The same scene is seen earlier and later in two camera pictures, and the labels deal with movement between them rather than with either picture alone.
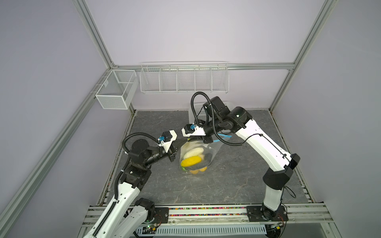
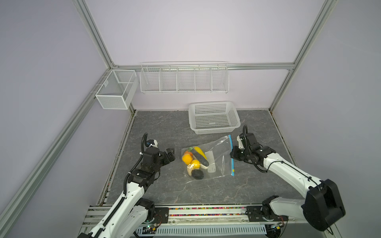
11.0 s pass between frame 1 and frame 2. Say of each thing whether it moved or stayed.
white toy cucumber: moved
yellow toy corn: moved
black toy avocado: moved
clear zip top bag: moved
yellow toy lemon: moved
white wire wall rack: stayed
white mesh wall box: stayed
